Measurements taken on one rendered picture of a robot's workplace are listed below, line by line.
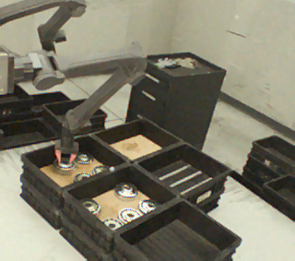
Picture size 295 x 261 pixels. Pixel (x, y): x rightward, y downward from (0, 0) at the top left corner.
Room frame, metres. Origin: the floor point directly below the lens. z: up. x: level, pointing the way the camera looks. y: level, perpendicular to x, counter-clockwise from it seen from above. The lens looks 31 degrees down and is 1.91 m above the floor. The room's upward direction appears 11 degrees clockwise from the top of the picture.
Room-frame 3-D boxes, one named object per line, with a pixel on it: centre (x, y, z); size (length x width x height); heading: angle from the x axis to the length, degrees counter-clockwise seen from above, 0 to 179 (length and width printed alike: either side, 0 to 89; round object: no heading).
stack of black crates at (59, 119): (2.74, 0.37, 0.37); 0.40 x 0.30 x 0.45; 131
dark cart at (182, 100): (3.33, -0.37, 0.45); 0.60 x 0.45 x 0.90; 131
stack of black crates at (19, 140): (2.47, 0.68, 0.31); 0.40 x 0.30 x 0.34; 131
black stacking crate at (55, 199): (1.55, 0.18, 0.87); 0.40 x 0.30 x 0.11; 139
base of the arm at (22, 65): (1.16, 0.35, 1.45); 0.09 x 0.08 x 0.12; 41
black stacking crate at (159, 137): (1.86, -0.08, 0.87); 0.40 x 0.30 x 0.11; 139
